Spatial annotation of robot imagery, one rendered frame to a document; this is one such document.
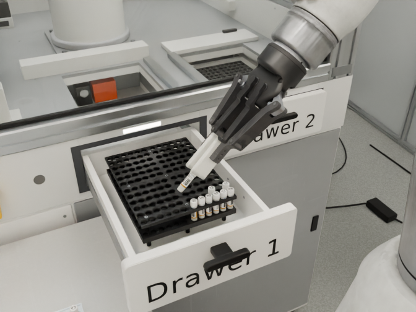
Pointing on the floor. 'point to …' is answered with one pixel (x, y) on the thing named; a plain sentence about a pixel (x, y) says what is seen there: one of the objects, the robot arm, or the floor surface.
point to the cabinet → (246, 296)
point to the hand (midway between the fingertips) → (208, 155)
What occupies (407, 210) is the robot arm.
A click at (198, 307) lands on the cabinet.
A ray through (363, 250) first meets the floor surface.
